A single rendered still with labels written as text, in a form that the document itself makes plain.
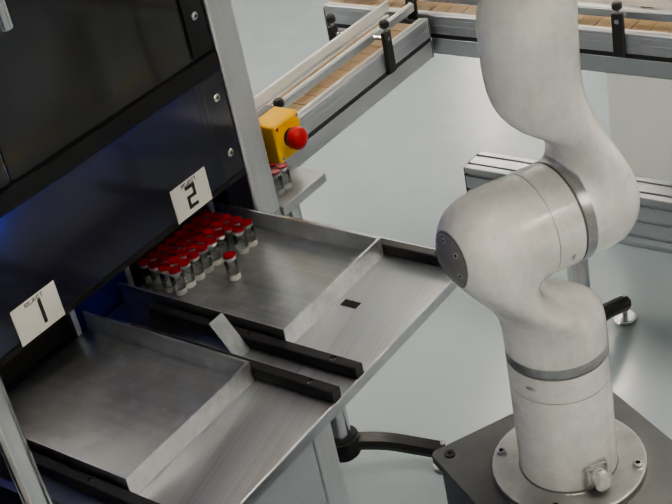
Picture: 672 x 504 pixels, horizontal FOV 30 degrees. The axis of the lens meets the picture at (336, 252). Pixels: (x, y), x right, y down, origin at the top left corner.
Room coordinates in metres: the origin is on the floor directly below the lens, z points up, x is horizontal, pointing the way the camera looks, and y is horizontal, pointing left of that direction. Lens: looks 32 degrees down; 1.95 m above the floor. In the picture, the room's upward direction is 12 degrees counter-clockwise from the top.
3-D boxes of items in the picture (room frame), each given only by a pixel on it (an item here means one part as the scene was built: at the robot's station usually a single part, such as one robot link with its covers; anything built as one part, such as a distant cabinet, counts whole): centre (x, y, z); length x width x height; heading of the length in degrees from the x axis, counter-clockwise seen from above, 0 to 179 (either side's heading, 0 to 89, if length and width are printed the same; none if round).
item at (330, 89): (2.29, -0.02, 0.92); 0.69 x 0.16 x 0.16; 138
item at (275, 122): (1.98, 0.06, 1.00); 0.08 x 0.07 x 0.07; 48
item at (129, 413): (1.46, 0.37, 0.90); 0.34 x 0.26 x 0.04; 48
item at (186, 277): (1.77, 0.21, 0.91); 0.18 x 0.02 x 0.05; 138
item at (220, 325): (1.49, 0.14, 0.91); 0.14 x 0.03 x 0.06; 47
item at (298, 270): (1.71, 0.14, 0.90); 0.34 x 0.26 x 0.04; 48
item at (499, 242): (1.15, -0.20, 1.16); 0.19 x 0.12 x 0.24; 111
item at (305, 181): (2.02, 0.08, 0.87); 0.14 x 0.13 x 0.02; 48
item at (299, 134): (1.95, 0.03, 1.00); 0.04 x 0.04 x 0.04; 48
